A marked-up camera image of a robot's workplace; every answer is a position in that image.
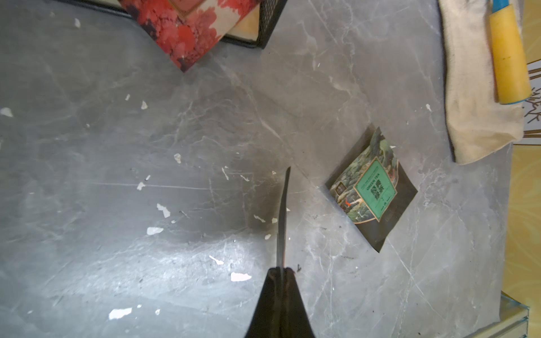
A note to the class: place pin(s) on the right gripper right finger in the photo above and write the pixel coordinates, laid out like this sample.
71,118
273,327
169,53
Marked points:
294,321

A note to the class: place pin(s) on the beige cloth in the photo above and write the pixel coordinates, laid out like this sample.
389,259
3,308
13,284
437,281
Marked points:
477,124

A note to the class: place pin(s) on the red floral tea bag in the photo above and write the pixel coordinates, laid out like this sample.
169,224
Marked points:
186,36

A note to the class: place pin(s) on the green tea bag top shelf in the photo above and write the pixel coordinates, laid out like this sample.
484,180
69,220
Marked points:
371,187

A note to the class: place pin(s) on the blue yellow hand rake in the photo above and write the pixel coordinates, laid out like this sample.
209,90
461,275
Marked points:
509,59

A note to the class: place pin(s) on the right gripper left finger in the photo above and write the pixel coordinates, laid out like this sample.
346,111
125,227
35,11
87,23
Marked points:
266,318

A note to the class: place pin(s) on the black wire two-tier shelf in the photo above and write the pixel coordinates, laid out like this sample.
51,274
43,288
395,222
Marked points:
253,31

